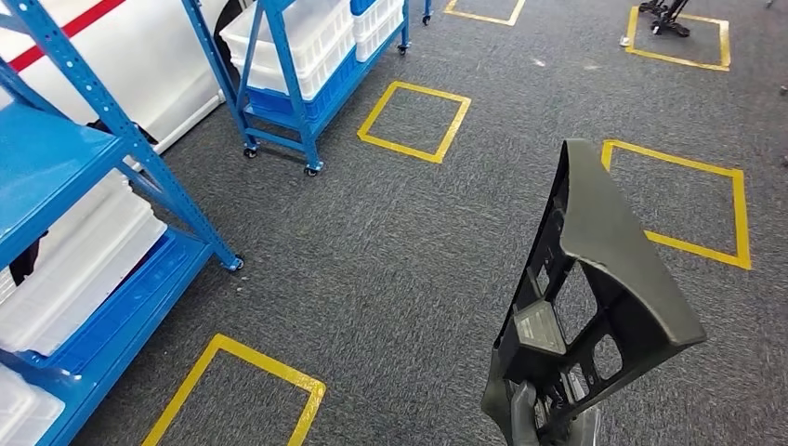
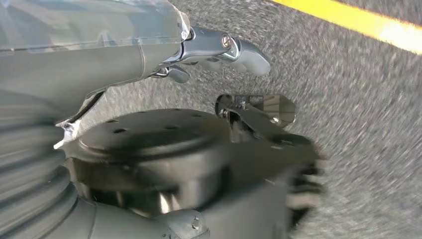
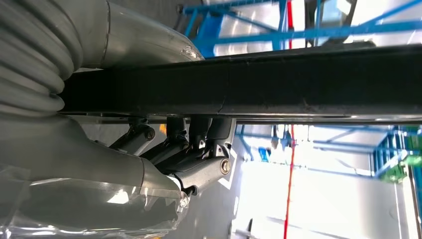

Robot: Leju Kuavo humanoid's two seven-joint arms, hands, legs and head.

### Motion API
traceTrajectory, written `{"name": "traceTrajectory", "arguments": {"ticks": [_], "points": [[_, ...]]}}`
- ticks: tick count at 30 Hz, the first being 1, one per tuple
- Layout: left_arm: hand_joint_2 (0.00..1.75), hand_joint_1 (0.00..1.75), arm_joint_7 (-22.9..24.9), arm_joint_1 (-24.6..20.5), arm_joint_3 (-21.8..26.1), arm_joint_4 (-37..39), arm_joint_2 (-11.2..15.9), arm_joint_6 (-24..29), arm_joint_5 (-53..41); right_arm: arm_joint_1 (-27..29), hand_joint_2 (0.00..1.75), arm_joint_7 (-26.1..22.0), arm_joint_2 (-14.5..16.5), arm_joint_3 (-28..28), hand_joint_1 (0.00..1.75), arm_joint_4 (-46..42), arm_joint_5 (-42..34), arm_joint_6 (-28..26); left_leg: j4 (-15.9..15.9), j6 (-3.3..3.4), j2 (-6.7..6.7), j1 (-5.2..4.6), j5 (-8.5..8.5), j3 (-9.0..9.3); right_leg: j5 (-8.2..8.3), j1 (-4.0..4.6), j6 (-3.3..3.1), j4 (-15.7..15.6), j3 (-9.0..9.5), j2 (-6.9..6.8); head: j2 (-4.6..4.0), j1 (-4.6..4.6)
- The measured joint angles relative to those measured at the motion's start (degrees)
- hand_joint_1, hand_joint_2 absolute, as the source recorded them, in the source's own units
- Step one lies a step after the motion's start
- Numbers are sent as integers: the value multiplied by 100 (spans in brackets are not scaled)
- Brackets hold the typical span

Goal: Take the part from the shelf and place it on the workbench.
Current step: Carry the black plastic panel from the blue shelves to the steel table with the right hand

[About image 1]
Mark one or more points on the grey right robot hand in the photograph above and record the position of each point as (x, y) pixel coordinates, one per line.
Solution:
(523, 418)

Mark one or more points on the black plastic license plate bracket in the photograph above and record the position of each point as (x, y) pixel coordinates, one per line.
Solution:
(615, 246)

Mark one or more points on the blue wheeled shelf rack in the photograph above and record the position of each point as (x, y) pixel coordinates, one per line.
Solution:
(426, 7)
(294, 92)

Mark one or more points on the blue metal shelf rack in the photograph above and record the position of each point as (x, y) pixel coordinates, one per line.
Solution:
(49, 160)

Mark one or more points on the yellow floor tape square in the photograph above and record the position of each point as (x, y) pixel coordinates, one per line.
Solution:
(725, 43)
(486, 20)
(743, 221)

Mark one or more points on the black rack caster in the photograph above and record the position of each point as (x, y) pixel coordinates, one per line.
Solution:
(250, 152)
(312, 172)
(404, 49)

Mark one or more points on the blue plastic crate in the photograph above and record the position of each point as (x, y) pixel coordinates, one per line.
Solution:
(123, 308)
(362, 6)
(332, 92)

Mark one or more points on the small white floor object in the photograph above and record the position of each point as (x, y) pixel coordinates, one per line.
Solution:
(625, 42)

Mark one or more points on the black tripod stand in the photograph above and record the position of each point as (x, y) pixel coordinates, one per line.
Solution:
(668, 24)

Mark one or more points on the white car red stripe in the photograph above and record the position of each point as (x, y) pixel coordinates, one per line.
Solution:
(141, 68)

